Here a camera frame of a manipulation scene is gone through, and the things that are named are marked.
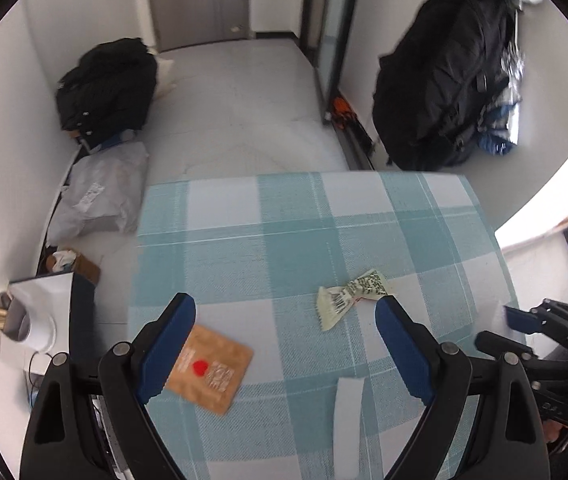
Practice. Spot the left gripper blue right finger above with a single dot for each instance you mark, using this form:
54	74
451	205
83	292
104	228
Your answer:
411	347

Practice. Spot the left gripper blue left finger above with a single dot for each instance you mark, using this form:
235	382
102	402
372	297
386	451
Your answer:
158	345

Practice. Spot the cream barcode candy wrapper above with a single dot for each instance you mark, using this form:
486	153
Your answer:
333	303

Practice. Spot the brown paper sachet red dot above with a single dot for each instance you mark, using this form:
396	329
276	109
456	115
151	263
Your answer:
209	370

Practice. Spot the white paper strip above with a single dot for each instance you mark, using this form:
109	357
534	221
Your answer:
346	427

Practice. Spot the brown cardboard box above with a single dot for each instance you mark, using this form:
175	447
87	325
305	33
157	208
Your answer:
68	259

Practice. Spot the teal checked tablecloth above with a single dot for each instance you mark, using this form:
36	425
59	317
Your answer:
253	253

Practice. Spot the grey plastic mailer bag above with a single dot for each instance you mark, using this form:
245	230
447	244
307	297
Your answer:
104	194

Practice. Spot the orange black tool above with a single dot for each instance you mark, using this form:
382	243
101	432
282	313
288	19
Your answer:
342	113

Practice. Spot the black hanging backpack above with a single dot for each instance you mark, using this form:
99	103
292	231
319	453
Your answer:
432	89

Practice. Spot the black bag on floor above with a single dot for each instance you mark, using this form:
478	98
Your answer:
109	91

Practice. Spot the cream tote bag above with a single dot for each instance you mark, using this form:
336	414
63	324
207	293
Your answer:
164	77

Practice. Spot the grey door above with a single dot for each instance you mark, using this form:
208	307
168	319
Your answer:
186	23

